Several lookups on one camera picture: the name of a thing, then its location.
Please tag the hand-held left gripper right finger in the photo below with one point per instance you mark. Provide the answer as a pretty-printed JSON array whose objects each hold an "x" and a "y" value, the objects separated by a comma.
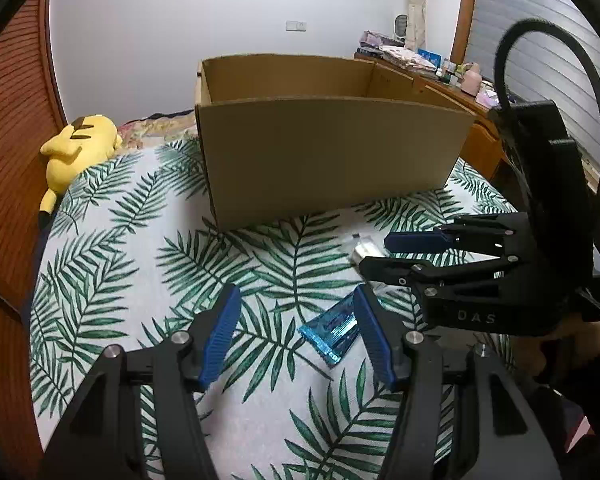
[{"x": 375, "y": 340}]

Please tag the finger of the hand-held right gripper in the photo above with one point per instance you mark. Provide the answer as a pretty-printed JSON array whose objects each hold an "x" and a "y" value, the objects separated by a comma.
[
  {"x": 410, "y": 242},
  {"x": 380, "y": 266}
]

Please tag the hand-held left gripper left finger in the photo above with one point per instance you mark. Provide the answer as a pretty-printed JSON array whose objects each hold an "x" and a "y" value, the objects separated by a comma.
[{"x": 220, "y": 340}]

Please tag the small silver snack packet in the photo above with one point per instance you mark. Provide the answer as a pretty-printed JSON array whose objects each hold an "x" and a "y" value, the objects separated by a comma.
[{"x": 365, "y": 249}]

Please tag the teal foil snack packet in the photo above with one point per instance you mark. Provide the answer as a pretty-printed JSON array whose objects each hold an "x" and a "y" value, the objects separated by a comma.
[{"x": 330, "y": 332}]

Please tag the brown cardboard box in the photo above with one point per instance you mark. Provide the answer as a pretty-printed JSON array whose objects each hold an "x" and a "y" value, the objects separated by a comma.
[{"x": 330, "y": 160}]

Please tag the wooden desk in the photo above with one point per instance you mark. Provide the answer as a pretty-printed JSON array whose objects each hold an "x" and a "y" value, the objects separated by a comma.
[{"x": 480, "y": 135}]

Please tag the leaf print blanket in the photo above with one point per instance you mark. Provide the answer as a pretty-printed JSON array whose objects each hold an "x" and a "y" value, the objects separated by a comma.
[{"x": 130, "y": 260}]

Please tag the pale pink tissue box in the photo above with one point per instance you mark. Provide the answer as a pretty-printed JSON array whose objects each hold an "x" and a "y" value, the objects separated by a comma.
[{"x": 487, "y": 97}]

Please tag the grey window blinds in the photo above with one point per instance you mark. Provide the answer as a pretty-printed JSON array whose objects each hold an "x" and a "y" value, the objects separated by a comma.
[{"x": 570, "y": 75}]

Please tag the pink bottle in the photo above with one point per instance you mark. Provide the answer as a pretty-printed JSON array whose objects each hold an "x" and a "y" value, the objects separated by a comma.
[{"x": 471, "y": 80}]

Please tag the blue box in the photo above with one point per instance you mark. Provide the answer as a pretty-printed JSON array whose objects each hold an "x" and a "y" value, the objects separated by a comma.
[{"x": 430, "y": 57}]

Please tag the stack of folded cloths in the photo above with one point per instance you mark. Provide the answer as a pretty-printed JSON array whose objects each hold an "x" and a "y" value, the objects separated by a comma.
[{"x": 395, "y": 55}]

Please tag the white fan heater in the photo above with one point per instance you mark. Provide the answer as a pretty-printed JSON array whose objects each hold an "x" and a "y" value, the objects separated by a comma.
[{"x": 401, "y": 27}]

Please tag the yellow plush toy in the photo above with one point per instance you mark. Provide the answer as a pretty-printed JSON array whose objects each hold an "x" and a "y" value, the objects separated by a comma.
[{"x": 80, "y": 145}]

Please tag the floral curtain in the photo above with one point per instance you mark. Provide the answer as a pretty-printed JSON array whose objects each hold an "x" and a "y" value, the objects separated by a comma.
[{"x": 419, "y": 0}]

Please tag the wooden slatted wardrobe door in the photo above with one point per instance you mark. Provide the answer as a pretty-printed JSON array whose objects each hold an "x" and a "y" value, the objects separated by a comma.
[{"x": 10, "y": 185}]

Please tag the wooden window frame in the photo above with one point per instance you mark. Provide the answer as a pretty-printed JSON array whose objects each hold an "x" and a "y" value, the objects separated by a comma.
[{"x": 462, "y": 10}]

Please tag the white wall outlet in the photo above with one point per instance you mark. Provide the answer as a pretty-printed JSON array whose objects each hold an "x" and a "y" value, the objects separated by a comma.
[{"x": 296, "y": 25}]

